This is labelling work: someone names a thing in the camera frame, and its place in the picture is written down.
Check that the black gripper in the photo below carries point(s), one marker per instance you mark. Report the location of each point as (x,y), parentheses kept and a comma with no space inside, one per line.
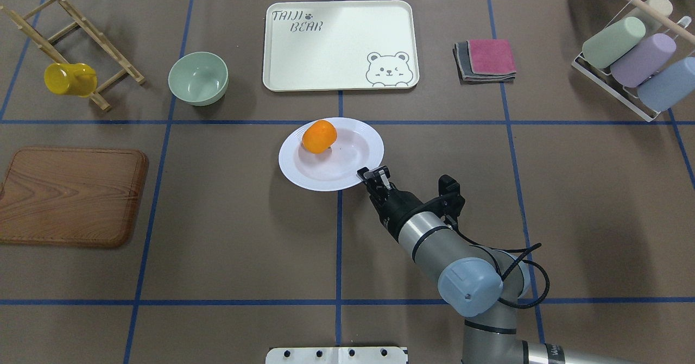
(396,207)

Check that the white ceramic plate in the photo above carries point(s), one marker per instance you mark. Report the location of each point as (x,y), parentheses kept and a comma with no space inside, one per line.
(357,145)

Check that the orange fruit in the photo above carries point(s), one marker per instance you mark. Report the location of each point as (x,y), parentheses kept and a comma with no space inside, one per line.
(321,135)

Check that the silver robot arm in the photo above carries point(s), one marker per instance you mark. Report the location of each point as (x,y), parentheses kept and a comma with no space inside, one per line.
(483,284)

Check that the cream bear serving tray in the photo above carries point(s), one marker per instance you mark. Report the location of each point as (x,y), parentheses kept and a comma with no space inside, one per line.
(340,46)

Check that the grey folded cloth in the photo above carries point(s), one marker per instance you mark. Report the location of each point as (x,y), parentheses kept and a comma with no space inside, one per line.
(462,60)

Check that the pink folded cloth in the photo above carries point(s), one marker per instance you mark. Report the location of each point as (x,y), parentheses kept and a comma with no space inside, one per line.
(491,57)

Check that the green ceramic bowl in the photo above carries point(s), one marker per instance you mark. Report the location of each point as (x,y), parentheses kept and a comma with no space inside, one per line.
(199,78)

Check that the green tumbler cup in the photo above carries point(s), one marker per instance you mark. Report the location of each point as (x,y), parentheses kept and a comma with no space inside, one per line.
(611,43)

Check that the wooden mug drying rack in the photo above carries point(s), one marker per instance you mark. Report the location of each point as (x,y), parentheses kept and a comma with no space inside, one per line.
(79,21)

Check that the purple tumbler cup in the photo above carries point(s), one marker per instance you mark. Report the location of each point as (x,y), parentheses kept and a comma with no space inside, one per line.
(643,60)

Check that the wooden cutting board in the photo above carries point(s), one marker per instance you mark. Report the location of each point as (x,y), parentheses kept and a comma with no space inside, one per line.
(64,196)

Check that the yellow mug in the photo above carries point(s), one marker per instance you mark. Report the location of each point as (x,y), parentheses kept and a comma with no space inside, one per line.
(70,79)

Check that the blue tumbler cup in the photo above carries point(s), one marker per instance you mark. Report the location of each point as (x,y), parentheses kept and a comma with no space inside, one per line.
(668,87)

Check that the beige tumbler cup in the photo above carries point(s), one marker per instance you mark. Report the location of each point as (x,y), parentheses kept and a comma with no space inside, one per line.
(663,7)

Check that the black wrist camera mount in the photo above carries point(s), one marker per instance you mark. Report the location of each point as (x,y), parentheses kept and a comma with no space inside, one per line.
(449,203)

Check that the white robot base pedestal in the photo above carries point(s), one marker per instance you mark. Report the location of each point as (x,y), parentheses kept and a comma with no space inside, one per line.
(369,354)

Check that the white wire cup rack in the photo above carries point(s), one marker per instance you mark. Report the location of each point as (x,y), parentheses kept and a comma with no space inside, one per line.
(681,30)

